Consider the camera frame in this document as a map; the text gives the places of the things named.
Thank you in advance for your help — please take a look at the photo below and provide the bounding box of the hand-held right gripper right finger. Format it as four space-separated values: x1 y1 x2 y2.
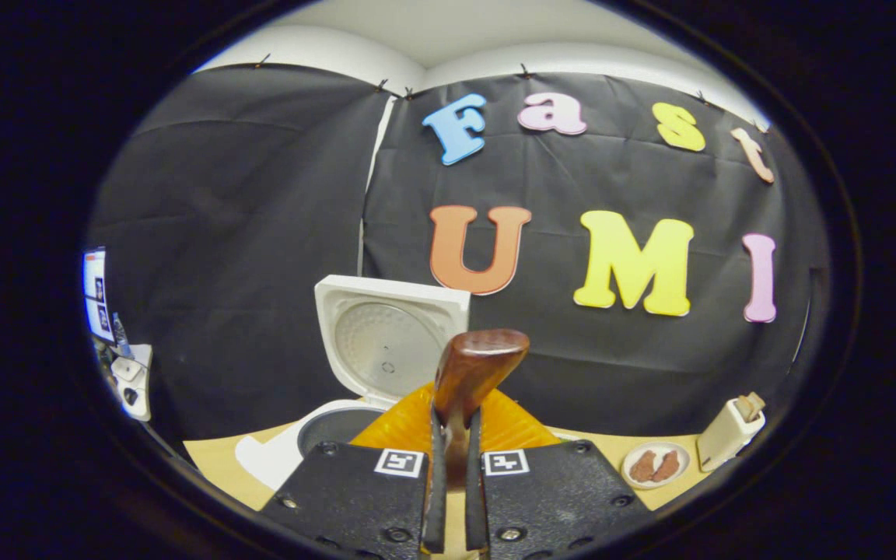
464 387 659 560

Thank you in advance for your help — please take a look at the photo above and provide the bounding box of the white toaster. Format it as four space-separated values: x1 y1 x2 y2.
697 391 766 473

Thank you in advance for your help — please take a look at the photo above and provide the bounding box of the brown wooden spoon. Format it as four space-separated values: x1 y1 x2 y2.
432 328 531 491

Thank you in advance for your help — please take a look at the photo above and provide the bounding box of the black backdrop cloth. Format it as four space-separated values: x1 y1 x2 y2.
86 62 830 444

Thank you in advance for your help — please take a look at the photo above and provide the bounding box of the white rice cooker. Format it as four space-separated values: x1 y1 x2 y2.
235 275 471 491

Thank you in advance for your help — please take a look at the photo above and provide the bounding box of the white desktop device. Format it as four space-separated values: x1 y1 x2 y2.
110 342 155 422

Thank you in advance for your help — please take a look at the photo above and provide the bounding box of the computer monitor screen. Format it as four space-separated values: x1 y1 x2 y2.
82 247 116 345

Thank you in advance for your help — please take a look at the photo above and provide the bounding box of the white round plate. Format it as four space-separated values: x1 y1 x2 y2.
621 442 691 490

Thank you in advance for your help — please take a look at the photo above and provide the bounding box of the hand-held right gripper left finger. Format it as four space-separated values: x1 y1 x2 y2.
260 381 449 560

